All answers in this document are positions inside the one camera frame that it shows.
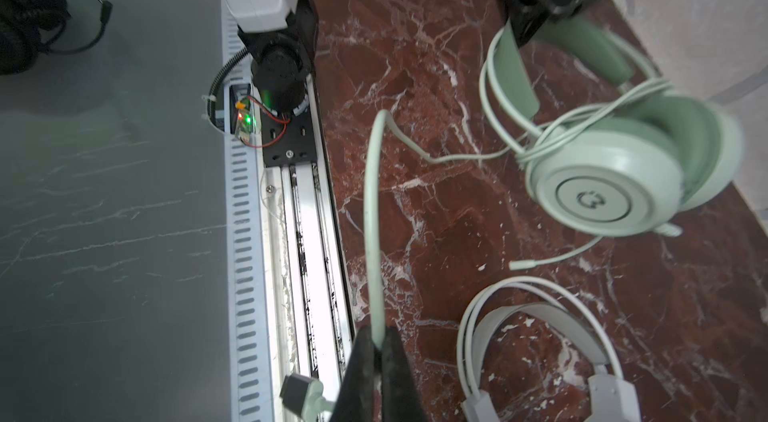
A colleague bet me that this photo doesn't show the mint green headphones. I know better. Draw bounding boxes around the mint green headphones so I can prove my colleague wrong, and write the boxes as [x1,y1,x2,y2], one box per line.
[479,18,745,237]

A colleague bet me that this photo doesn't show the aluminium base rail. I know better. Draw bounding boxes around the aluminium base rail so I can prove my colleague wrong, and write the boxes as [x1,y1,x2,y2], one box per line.
[224,80,353,421]

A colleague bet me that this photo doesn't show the white headphones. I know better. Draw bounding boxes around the white headphones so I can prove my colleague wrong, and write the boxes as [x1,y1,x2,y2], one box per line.
[456,276,642,421]

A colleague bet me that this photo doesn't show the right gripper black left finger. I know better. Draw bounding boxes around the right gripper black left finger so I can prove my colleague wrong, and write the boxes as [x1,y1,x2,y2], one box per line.
[330,326,377,422]

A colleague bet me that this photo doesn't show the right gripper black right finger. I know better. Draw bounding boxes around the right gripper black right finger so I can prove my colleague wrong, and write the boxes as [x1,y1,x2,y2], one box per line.
[381,326,427,422]

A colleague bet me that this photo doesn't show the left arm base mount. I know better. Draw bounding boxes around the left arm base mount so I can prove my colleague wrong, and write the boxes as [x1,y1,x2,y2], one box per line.
[223,80,318,167]

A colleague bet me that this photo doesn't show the black headphones outside cell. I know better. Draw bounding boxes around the black headphones outside cell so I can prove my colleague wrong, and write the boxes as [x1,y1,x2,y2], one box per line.
[1,0,113,76]

